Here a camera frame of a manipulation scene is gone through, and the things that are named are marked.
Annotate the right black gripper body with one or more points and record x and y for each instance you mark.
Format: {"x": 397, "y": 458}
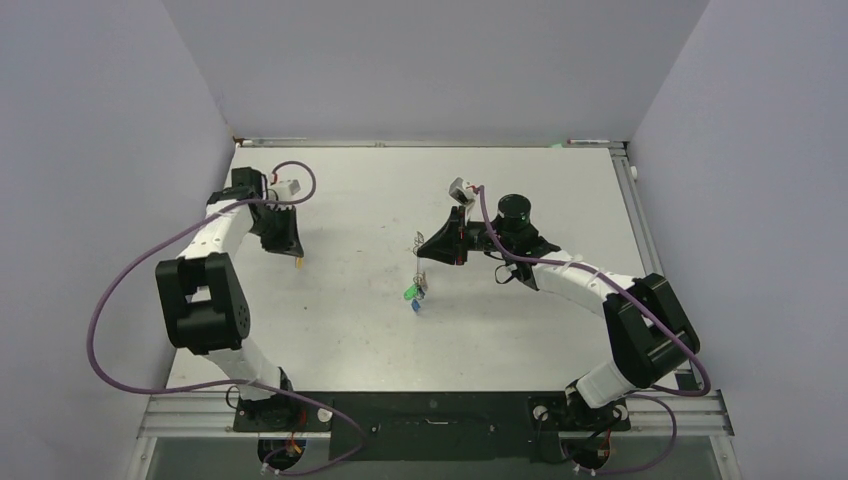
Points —
{"x": 478, "y": 237}

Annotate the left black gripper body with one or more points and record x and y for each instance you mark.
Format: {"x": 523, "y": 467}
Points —
{"x": 272, "y": 216}

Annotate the large metal ring disc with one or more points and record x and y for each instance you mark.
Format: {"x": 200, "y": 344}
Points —
{"x": 419, "y": 278}

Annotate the green key tag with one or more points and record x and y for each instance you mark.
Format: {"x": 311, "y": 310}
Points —
{"x": 411, "y": 293}

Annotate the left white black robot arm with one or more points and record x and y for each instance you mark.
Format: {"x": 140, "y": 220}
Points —
{"x": 204, "y": 306}

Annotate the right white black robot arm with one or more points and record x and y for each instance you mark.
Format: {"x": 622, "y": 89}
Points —
{"x": 650, "y": 334}

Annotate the red white marker pen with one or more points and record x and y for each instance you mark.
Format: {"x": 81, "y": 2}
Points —
{"x": 588, "y": 142}

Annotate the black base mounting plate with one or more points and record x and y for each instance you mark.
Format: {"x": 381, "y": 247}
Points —
{"x": 540, "y": 426}

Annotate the aluminium rail back edge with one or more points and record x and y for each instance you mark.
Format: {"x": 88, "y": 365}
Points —
{"x": 315, "y": 143}

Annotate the aluminium frame rail right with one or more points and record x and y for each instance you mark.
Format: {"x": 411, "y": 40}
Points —
{"x": 684, "y": 377}

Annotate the aluminium frame rail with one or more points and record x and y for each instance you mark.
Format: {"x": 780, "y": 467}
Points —
{"x": 684, "y": 377}
{"x": 205, "y": 415}

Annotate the aluminium frame rail front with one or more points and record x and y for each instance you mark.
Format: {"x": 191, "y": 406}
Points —
{"x": 205, "y": 415}

